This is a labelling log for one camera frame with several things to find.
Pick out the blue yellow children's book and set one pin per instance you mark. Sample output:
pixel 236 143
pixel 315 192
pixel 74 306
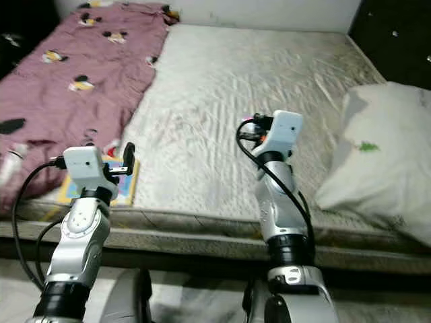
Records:
pixel 129 188

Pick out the beige pillow with green tree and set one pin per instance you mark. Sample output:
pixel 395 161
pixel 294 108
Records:
pixel 384 155

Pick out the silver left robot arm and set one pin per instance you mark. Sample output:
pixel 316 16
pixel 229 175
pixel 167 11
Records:
pixel 77 242

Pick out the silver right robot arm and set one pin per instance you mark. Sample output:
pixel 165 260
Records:
pixel 283 208

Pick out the white quilted mattress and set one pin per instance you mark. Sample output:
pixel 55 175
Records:
pixel 236 74

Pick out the purple cartoon mouse blanket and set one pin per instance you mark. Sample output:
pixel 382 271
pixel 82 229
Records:
pixel 67 101

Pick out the dark tufted headboard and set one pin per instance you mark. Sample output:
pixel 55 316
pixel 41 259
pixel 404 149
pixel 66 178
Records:
pixel 394 33

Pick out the dark tufted footboard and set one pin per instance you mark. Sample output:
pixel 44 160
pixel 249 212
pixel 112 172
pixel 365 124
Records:
pixel 20 27

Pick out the grey robot right leg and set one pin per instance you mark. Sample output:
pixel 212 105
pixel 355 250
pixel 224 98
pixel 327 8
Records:
pixel 256 306

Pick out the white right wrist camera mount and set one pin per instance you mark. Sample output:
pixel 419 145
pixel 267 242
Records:
pixel 284 131

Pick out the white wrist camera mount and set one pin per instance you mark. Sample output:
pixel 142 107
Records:
pixel 86 165
pixel 284 131

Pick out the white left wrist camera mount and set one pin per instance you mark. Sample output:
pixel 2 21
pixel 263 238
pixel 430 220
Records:
pixel 86 165

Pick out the dark bed frame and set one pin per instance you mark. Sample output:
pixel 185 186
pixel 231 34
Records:
pixel 195 266

